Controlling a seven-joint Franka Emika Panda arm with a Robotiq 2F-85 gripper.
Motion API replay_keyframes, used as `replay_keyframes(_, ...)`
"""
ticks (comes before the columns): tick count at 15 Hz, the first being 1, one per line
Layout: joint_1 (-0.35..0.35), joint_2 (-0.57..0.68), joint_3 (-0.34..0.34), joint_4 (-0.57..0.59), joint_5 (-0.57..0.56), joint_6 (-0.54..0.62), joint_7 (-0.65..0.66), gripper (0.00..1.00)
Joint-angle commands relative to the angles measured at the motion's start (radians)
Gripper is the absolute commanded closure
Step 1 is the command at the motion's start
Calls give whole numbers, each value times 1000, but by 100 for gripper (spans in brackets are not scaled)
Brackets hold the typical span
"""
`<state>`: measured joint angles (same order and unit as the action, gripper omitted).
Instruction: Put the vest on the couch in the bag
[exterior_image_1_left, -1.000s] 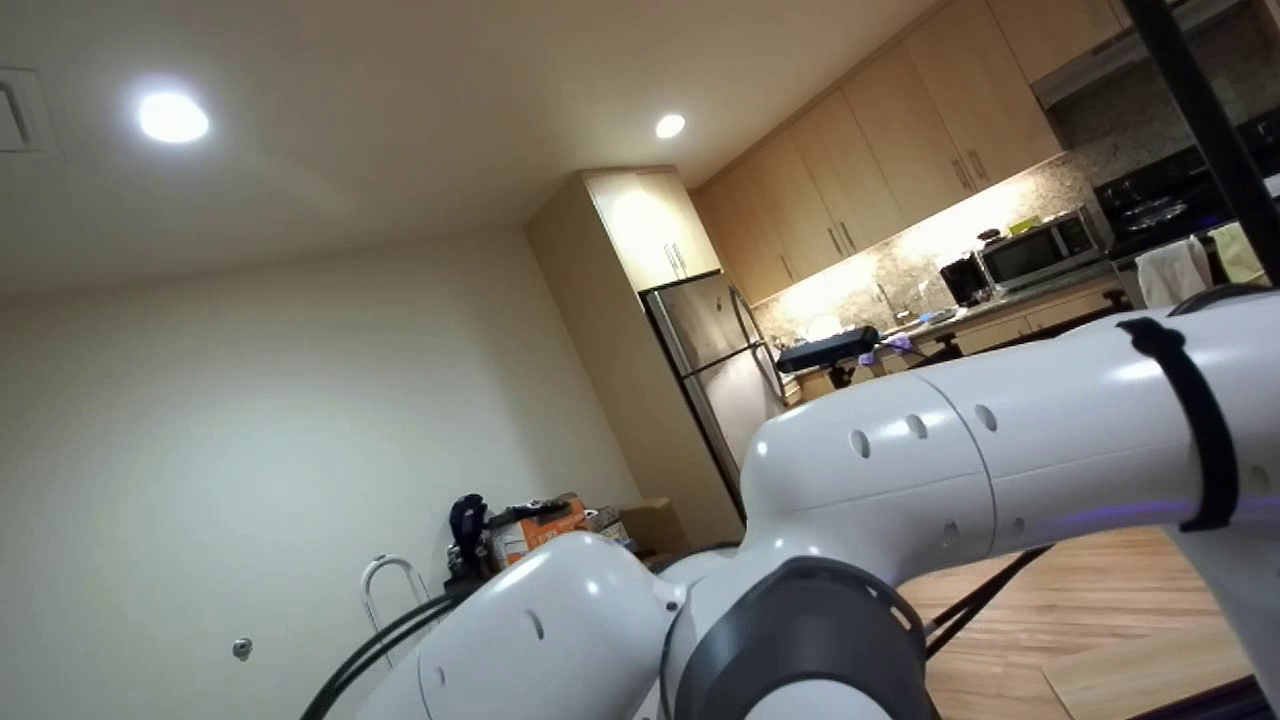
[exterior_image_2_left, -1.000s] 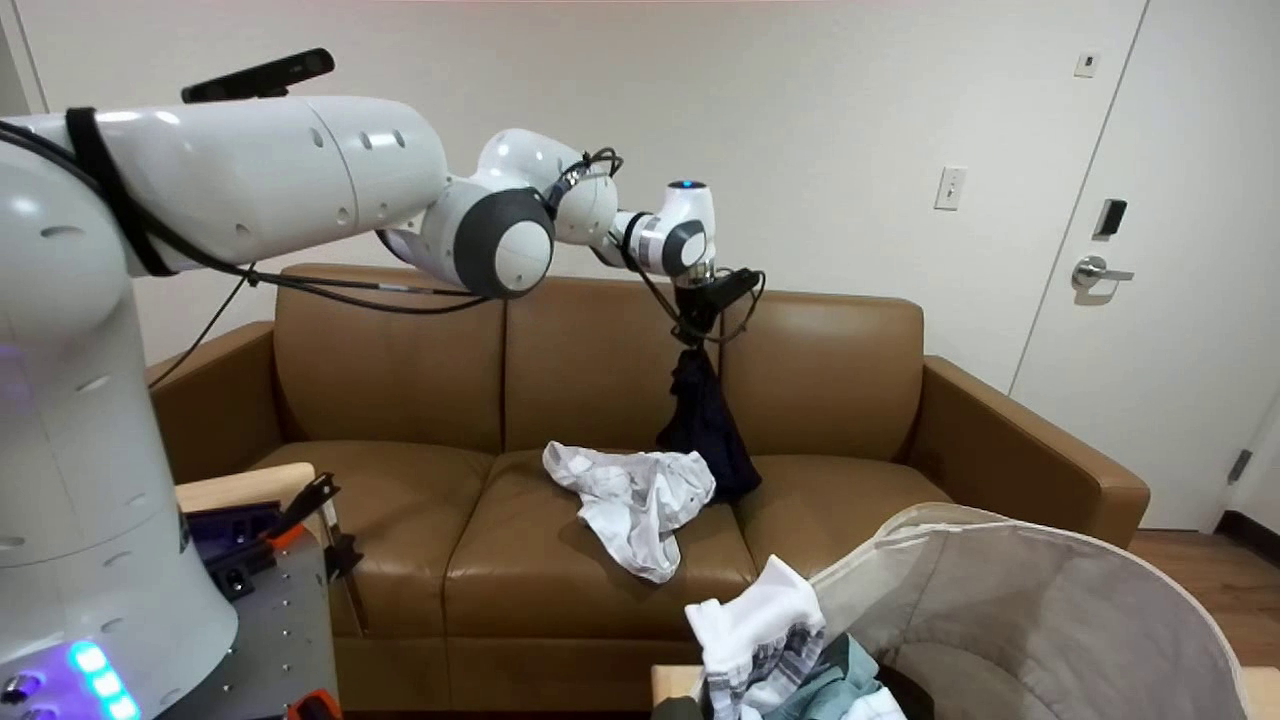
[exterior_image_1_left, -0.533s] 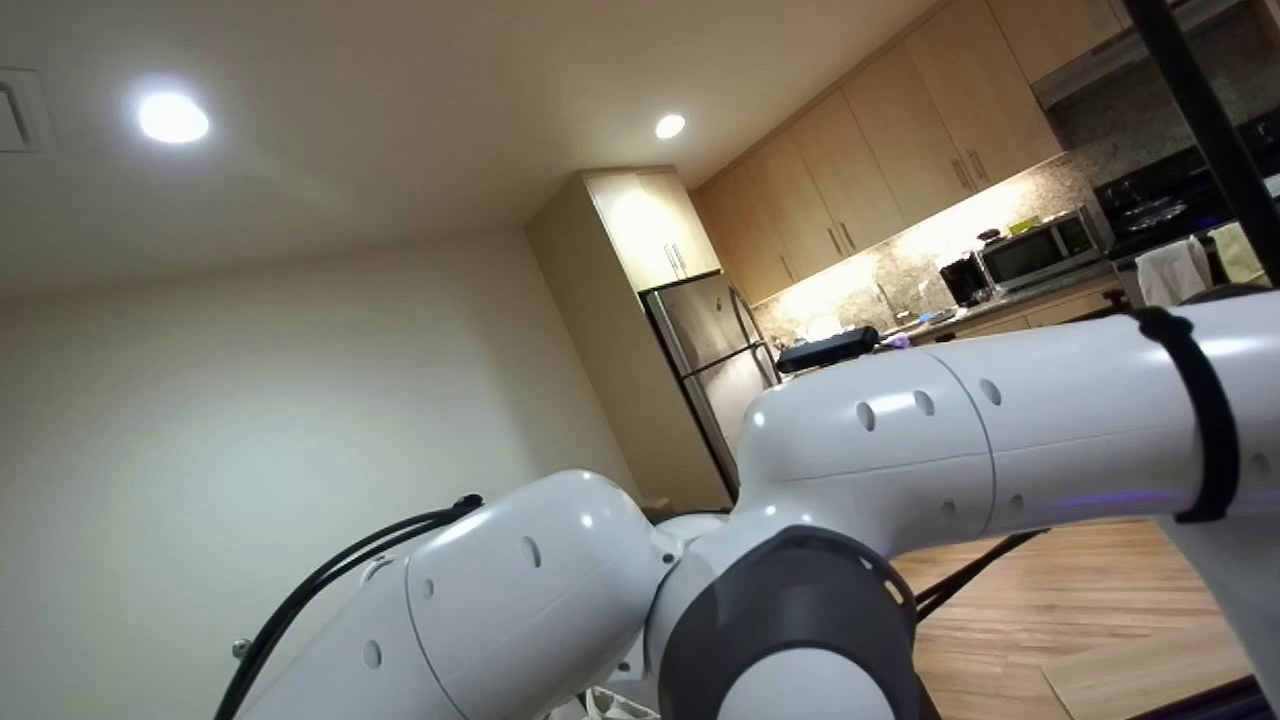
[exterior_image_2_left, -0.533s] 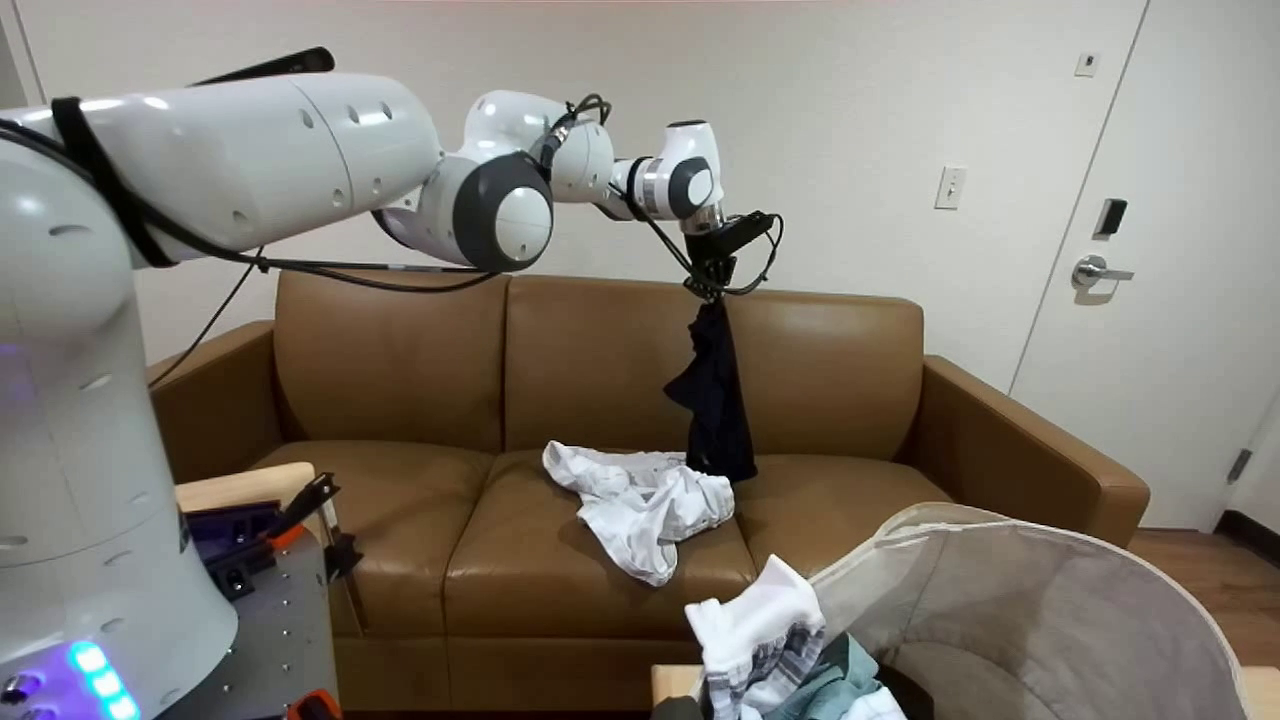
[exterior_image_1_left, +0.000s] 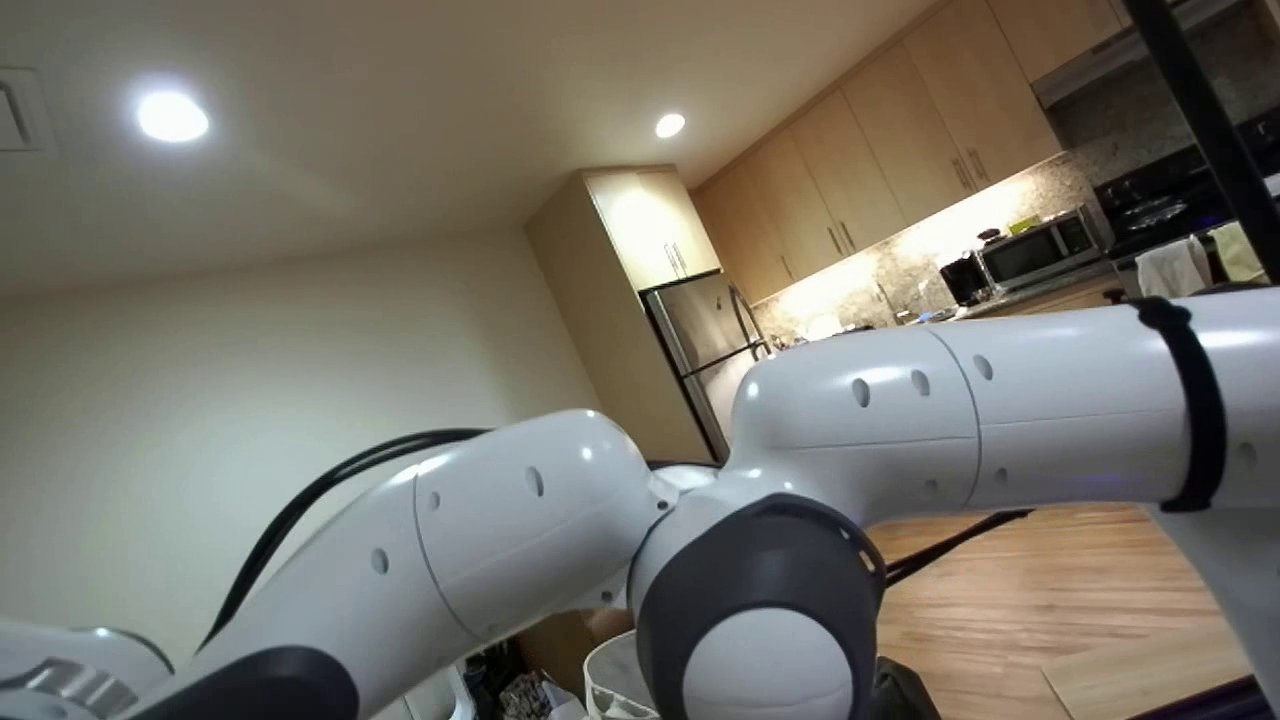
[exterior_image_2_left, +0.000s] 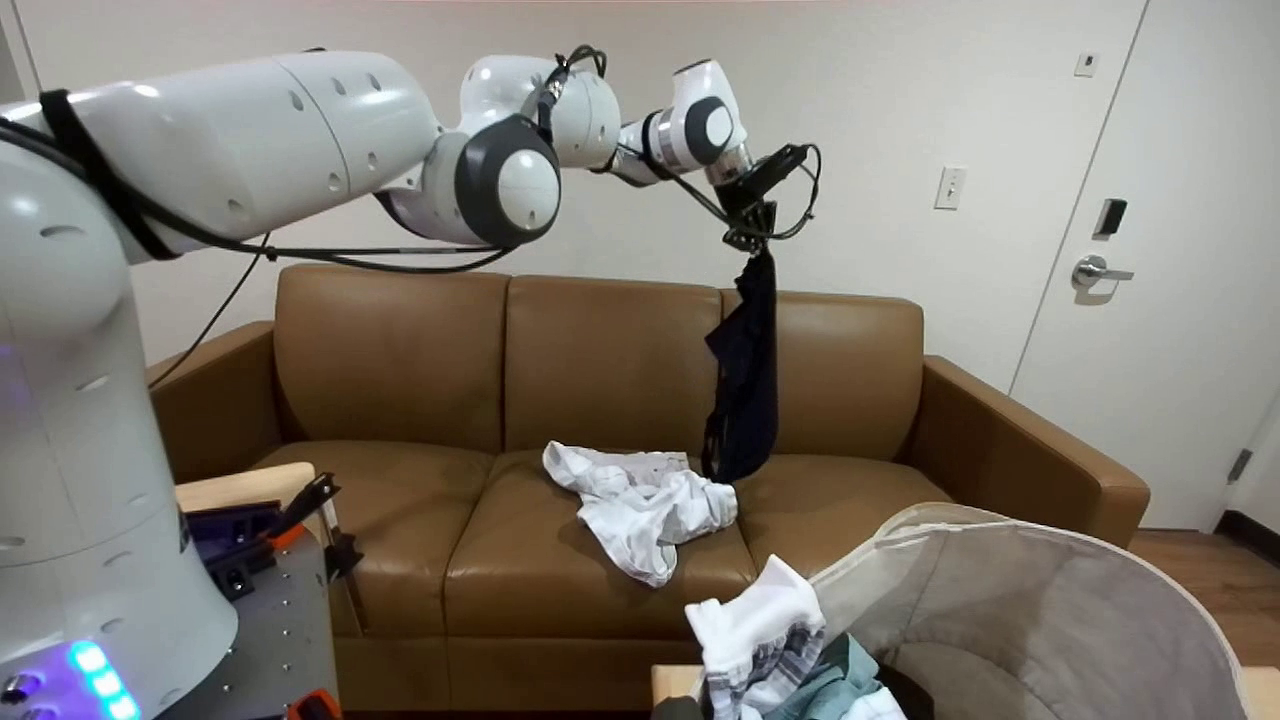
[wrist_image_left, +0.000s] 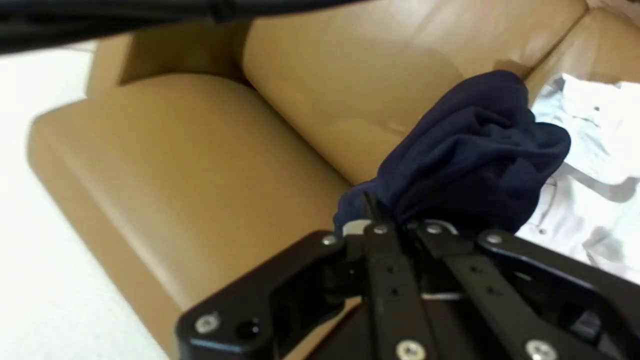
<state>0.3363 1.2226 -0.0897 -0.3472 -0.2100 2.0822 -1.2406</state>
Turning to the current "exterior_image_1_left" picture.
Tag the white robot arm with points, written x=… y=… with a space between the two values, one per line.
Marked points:
x=506 y=520

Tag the cream canvas laundry bag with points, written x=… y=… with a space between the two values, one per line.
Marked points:
x=615 y=682

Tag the crumpled plastic bag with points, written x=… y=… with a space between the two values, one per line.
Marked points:
x=542 y=700

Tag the dark green fabric bag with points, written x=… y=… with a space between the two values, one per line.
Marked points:
x=903 y=695

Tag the stainless steel refrigerator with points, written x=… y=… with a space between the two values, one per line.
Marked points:
x=694 y=327

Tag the tall beige pantry cabinet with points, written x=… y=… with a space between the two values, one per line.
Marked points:
x=643 y=224

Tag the round recessed ceiling light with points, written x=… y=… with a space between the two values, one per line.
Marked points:
x=670 y=126
x=169 y=113

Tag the black countertop appliance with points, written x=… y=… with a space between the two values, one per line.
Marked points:
x=962 y=282

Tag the silver microwave oven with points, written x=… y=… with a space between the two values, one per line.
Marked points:
x=1040 y=251

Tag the white hanging towel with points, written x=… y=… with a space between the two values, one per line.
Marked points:
x=1171 y=265

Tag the range hood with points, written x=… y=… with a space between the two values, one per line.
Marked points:
x=1106 y=63

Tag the yellow hanging cloth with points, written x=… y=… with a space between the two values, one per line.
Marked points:
x=1233 y=252

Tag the black metal pole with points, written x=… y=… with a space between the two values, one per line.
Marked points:
x=1201 y=105

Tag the dark flat base edge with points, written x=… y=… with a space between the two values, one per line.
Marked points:
x=1201 y=700

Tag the beige kitchen wall cabinets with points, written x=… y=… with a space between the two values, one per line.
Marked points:
x=867 y=144

